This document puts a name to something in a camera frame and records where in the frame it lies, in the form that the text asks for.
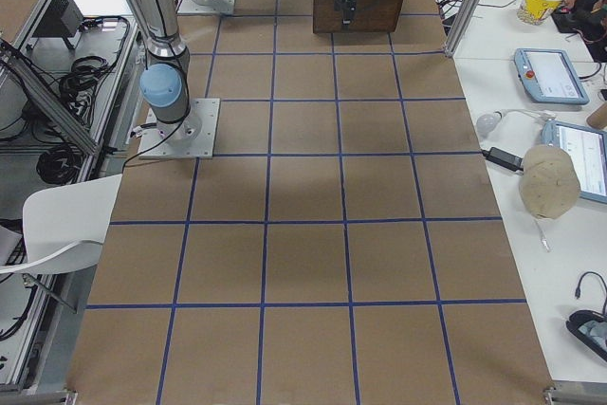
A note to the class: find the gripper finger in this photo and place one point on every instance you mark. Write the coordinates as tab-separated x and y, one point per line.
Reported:
347	19

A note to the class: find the dark wooden drawer cabinet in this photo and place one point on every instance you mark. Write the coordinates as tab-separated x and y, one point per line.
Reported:
377	16

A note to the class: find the white light bulb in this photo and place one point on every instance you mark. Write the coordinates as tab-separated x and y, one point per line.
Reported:
488	122

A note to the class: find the black power adapter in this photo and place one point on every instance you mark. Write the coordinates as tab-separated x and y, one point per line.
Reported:
503	159

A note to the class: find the blue teach pendant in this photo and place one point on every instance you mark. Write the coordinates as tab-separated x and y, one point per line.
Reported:
548	76
587	148

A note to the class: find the cardboard tube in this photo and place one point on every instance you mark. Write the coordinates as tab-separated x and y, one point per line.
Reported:
598	119

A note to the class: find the white chair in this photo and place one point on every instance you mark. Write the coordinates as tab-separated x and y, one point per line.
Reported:
65	227

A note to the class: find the aluminium frame post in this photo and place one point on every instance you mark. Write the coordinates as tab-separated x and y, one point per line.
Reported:
469	2

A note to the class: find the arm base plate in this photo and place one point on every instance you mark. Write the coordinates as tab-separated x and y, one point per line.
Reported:
205	7
193	137

